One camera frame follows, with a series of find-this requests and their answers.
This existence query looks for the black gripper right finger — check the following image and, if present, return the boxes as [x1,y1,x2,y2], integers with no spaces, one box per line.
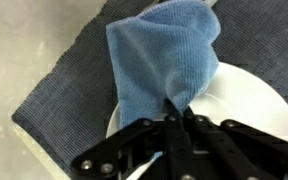
[183,106,288,180]

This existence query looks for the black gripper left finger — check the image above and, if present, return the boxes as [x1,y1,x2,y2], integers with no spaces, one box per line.
[71,98,198,180]

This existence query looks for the blue microfibre towel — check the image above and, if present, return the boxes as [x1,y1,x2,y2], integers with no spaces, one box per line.
[105,0,222,161]

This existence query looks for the white round plate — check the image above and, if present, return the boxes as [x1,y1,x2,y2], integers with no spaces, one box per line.
[105,61,288,180]

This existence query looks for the dark blue fabric placemat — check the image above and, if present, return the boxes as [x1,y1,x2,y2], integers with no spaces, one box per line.
[11,0,288,178]

